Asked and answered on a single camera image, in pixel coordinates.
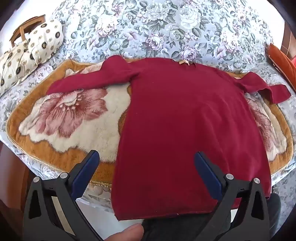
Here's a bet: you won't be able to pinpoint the orange cushion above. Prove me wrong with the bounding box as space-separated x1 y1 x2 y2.
266 43 296 82

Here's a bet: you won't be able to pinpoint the floral bedspread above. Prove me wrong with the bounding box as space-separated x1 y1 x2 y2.
0 0 296 215

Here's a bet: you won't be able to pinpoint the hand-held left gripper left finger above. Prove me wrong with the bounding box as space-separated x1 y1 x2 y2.
23 150 104 241

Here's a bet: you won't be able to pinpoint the orange floral plush blanket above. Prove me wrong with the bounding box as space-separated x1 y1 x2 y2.
6 59 294 186

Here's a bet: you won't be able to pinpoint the person's dark trousers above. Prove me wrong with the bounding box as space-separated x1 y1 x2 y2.
141 192 282 241

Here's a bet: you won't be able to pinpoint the wooden chair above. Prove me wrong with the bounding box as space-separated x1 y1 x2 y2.
9 14 46 47

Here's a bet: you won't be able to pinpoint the white bed sheet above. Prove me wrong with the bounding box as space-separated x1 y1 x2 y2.
75 197 142 241

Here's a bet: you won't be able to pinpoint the dark red sweater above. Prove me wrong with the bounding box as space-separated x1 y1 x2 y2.
46 56 291 221

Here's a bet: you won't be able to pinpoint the cream patterned pillow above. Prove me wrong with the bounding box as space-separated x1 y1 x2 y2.
26 19 64 64
0 40 39 93

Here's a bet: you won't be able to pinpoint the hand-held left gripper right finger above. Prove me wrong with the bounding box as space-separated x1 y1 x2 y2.
194 152 271 241

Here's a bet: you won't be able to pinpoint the person's left hand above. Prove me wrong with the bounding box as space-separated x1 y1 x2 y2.
102 224 144 241

